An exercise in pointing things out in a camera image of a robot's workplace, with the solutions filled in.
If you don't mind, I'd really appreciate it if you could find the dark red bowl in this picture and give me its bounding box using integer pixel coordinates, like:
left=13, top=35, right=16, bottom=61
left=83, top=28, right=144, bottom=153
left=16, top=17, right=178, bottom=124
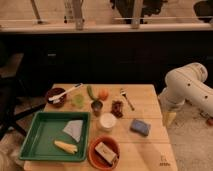
left=44, top=87, right=68, bottom=108

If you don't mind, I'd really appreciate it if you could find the white round cup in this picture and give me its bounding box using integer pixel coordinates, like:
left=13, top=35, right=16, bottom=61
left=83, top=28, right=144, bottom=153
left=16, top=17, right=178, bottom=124
left=99, top=113, right=117, bottom=131

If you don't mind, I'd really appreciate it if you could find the grey folded cloth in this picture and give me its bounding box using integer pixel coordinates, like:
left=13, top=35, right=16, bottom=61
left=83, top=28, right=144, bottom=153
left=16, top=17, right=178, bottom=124
left=63, top=120, right=83, bottom=142

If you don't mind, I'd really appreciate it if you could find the light green cup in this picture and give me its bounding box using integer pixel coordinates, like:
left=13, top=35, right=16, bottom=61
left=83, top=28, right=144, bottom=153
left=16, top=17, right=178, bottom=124
left=72, top=94, right=84, bottom=109

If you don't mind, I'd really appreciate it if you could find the metal fork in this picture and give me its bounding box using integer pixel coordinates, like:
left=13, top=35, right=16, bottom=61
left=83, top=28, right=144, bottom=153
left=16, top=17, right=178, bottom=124
left=120, top=88, right=135, bottom=111

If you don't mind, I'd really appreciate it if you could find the green plastic tray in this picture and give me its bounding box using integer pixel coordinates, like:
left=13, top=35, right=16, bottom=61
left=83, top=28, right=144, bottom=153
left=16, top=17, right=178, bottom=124
left=19, top=112, right=90, bottom=162

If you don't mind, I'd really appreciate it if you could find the tan rectangular eraser block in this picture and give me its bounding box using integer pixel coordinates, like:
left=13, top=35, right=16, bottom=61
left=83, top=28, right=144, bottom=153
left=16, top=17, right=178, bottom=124
left=95, top=142, right=117, bottom=164

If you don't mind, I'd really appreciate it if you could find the orange plastic bowl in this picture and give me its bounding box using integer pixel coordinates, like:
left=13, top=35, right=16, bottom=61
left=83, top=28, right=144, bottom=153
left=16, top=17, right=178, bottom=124
left=88, top=136, right=120, bottom=171

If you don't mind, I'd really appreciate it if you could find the wooden table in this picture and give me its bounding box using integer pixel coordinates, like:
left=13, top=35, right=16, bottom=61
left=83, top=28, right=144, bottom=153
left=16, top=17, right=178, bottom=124
left=23, top=83, right=179, bottom=171

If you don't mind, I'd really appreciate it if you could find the small metal cup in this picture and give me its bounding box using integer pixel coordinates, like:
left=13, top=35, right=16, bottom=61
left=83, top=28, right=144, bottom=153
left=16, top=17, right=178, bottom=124
left=91, top=100, right=103, bottom=116

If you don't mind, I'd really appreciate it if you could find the black office chair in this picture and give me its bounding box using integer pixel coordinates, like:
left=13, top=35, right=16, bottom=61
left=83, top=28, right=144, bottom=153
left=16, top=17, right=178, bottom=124
left=0, top=39, right=47, bottom=141

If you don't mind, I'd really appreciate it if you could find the green toy cucumber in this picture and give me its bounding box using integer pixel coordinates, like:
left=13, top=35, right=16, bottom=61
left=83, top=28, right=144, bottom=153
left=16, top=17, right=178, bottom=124
left=87, top=85, right=97, bottom=100

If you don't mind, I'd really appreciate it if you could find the blue sponge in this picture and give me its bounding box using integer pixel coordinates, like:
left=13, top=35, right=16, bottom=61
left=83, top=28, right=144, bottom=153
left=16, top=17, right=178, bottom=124
left=130, top=119, right=151, bottom=136

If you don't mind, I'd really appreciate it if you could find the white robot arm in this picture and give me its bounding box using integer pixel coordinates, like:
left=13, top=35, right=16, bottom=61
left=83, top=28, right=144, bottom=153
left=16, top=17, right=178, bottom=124
left=158, top=62, right=213, bottom=127

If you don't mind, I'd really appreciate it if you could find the white brush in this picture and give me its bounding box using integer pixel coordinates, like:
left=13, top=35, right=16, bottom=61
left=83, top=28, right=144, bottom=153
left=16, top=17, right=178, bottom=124
left=48, top=83, right=83, bottom=102

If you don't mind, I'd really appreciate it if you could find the yellow corn toy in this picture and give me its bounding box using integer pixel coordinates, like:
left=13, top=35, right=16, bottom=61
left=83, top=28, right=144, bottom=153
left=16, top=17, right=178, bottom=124
left=54, top=141, right=78, bottom=154

